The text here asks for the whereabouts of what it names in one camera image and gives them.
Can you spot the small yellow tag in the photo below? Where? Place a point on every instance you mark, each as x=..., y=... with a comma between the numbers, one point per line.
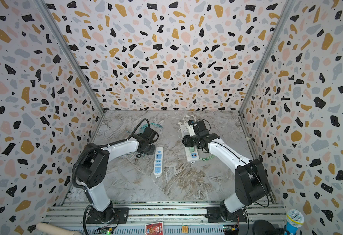
x=185, y=229

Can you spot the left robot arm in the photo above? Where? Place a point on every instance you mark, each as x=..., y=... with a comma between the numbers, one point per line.
x=89, y=173

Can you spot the black round object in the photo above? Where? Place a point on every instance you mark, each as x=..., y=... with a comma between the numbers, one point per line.
x=263, y=227

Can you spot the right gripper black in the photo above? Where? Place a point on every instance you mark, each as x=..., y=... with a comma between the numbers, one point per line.
x=186, y=141

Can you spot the small white blue power strip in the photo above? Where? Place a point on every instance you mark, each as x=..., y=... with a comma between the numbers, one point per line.
x=158, y=162

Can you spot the large colourful power strip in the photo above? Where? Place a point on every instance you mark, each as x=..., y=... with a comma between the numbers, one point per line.
x=192, y=155

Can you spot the red snack packet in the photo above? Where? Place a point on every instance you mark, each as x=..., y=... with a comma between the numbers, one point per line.
x=154, y=228

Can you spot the blue toy microphone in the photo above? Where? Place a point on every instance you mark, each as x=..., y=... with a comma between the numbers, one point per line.
x=295, y=220

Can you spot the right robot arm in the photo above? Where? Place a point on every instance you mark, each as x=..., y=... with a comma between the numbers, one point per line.
x=251, y=183

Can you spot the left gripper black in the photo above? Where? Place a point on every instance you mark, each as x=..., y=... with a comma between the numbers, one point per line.
x=151, y=152

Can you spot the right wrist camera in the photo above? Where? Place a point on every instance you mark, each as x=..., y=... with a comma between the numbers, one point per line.
x=199, y=126

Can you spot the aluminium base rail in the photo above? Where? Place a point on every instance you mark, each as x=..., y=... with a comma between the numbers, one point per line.
x=202, y=218

